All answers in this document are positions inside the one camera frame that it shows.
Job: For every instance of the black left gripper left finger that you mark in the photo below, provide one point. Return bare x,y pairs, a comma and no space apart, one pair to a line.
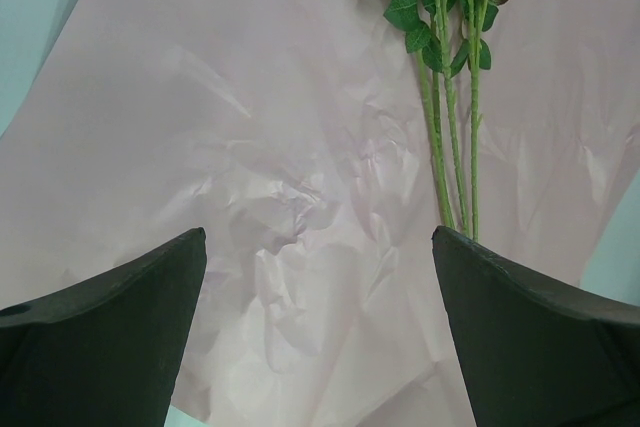
106,351

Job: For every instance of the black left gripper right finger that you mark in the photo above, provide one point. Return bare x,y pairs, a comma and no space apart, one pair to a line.
535,351

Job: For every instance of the pink wrapping paper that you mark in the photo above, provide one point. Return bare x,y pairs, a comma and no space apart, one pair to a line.
292,132

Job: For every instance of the yellow flower bunch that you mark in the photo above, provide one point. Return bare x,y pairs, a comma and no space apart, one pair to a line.
446,37

